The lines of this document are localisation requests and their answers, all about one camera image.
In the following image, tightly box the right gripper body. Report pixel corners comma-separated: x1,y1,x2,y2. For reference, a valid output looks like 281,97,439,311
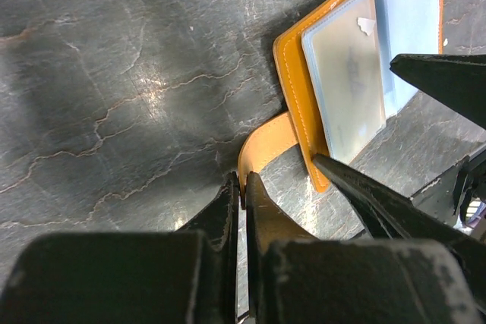
410,146,485,241

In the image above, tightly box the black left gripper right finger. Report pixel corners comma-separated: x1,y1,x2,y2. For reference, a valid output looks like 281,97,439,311
245,172,485,323

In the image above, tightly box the white paper scrap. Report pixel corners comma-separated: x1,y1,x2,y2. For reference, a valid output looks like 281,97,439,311
357,17,377,36

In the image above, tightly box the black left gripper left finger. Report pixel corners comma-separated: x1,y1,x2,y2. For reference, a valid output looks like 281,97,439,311
1,173,239,323

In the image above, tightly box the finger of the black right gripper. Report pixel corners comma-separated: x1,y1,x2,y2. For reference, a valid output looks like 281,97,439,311
390,54,485,128
313,154,485,301

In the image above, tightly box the yellow leather card holder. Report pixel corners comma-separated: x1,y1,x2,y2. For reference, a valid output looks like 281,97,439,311
238,0,443,197

